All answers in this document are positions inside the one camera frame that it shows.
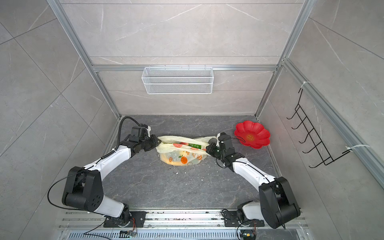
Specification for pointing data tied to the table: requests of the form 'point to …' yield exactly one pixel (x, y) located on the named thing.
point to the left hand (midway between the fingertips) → (161, 137)
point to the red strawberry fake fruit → (177, 145)
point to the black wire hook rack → (306, 126)
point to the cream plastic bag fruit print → (179, 150)
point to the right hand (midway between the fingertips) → (205, 145)
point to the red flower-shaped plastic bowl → (252, 134)
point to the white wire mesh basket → (177, 80)
